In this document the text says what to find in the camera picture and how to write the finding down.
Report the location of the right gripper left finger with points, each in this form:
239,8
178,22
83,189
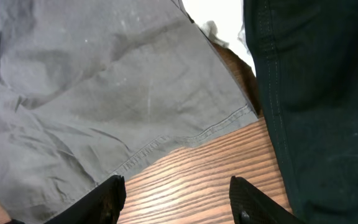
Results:
103,204

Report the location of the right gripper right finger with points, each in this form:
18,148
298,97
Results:
249,205

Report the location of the grey shorts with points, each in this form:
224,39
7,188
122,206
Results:
92,90

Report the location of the black garment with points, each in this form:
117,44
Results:
305,54

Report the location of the white garment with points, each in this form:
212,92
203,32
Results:
222,21

